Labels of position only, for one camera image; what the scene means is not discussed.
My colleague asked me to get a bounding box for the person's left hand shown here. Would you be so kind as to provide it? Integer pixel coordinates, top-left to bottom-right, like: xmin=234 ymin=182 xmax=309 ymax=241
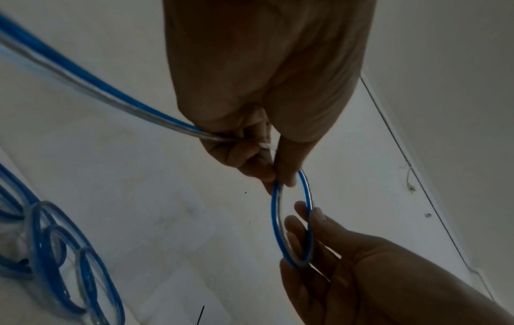
xmin=162 ymin=0 xmax=379 ymax=196

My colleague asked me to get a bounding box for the person's right hand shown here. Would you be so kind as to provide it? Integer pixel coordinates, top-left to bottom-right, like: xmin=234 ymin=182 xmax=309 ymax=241
xmin=279 ymin=200 xmax=514 ymax=325

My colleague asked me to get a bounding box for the blue clear tube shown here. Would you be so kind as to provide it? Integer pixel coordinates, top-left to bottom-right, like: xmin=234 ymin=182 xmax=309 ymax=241
xmin=0 ymin=11 xmax=315 ymax=325

